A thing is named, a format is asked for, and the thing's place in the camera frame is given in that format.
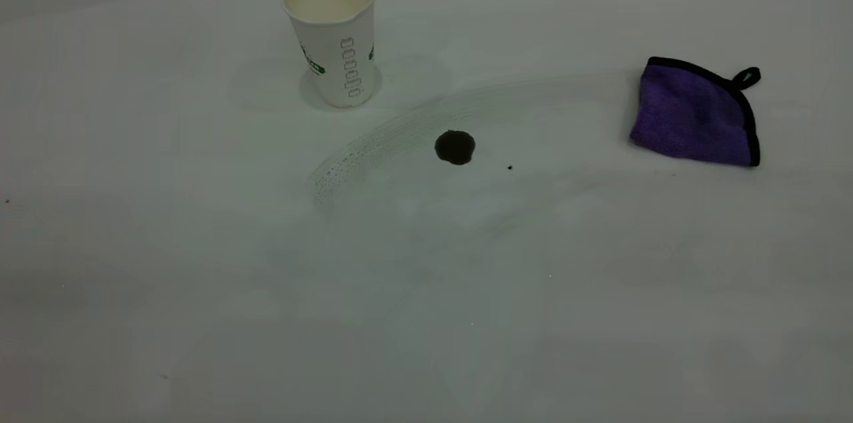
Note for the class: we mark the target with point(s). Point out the white paper coffee cup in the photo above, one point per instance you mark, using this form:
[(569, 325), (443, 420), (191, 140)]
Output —
[(333, 43)]

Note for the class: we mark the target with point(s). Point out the purple cloth with black trim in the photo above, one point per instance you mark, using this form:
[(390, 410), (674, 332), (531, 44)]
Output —
[(690, 116)]

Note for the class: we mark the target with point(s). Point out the dark coffee stain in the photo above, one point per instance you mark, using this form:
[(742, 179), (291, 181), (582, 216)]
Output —
[(455, 147)]

